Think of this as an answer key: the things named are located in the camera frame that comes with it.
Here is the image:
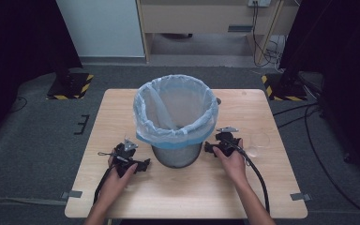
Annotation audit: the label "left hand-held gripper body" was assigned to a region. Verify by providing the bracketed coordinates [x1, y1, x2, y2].
[112, 138, 140, 178]

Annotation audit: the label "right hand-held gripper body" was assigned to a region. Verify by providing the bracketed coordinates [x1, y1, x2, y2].
[214, 126, 244, 158]

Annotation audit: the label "translucent pale blue bin bag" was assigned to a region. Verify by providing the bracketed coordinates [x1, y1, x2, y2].
[132, 73, 219, 150]

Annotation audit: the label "grey metal mesh bin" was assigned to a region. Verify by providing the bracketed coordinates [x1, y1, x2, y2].
[151, 142, 203, 170]

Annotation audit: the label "person's right hand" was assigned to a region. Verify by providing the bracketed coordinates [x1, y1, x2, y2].
[212, 138, 248, 188]

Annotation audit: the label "person's left hand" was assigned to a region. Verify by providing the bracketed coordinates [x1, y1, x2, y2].
[99, 153, 139, 205]

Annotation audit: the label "clear plastic cup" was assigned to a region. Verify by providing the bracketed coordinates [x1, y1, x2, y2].
[246, 130, 272, 158]

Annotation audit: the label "black floor tape marks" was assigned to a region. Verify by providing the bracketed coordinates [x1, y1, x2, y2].
[73, 113, 91, 136]

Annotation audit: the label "grey tape piece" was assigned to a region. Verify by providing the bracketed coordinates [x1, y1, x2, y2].
[60, 189, 83, 202]
[290, 192, 312, 203]

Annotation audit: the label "black striped stand base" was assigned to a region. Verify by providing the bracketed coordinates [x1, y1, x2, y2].
[46, 72, 95, 101]
[261, 72, 309, 102]

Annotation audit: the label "light wooden desk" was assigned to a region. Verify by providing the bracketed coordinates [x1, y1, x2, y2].
[136, 0, 302, 66]

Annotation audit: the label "black curtain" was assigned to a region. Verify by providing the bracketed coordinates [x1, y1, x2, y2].
[0, 0, 83, 143]
[278, 0, 360, 184]

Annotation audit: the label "white power strip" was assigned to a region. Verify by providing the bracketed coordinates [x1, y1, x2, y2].
[247, 0, 272, 8]

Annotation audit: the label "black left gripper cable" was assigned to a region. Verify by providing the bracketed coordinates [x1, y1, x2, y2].
[93, 164, 117, 205]

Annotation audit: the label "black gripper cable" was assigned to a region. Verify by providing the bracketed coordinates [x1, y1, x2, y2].
[226, 138, 271, 216]
[93, 164, 117, 205]

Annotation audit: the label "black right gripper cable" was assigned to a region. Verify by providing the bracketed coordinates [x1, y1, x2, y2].
[226, 138, 271, 216]

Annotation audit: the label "black cables under desk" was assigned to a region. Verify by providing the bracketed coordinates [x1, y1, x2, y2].
[250, 0, 287, 68]

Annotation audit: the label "thin black floor cable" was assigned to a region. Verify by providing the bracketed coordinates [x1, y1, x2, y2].
[9, 96, 29, 114]

